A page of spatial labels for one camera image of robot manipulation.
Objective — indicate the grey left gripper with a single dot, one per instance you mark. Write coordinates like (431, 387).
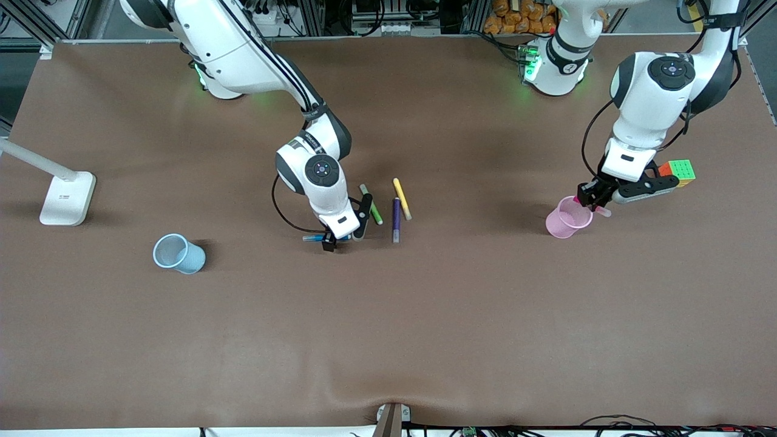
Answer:
(593, 191)

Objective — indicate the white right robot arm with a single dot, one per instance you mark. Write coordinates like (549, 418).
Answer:
(243, 48)

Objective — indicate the blue marker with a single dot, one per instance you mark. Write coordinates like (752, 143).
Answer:
(311, 238)

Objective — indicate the white desk lamp base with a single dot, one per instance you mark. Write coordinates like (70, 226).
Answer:
(67, 199)

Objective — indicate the metal table edge bracket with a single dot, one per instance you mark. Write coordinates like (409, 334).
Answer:
(391, 419)

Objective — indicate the pink cup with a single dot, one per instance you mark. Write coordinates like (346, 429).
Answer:
(564, 221)

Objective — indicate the white power strip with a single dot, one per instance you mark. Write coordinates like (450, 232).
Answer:
(396, 28)

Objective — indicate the purple marker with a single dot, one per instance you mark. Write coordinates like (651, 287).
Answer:
(396, 221)

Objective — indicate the orange snack bags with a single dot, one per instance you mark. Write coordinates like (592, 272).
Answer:
(516, 15)

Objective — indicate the colourful puzzle cube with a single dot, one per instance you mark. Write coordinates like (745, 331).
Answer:
(681, 172)

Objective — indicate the aluminium frame profile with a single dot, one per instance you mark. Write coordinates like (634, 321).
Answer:
(36, 18)

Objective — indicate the pink marker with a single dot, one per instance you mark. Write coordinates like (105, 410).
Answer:
(604, 211)

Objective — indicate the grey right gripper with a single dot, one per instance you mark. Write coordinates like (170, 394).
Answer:
(329, 243)

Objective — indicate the yellow marker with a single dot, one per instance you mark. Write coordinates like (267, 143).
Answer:
(402, 198)

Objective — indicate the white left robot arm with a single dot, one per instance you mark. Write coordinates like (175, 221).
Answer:
(649, 97)

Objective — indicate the light blue cup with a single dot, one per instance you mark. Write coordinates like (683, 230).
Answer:
(179, 255)

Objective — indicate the green marker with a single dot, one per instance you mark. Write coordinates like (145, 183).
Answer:
(377, 215)

